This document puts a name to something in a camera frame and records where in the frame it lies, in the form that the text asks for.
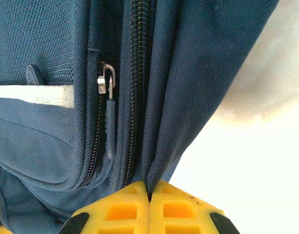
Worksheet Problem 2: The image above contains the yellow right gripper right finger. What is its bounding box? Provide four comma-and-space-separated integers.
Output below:
148, 180, 241, 234

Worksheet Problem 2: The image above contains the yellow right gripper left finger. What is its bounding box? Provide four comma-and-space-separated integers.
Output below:
58, 180, 150, 234

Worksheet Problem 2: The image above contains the navy blue backpack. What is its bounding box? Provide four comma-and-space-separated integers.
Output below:
0, 0, 280, 234

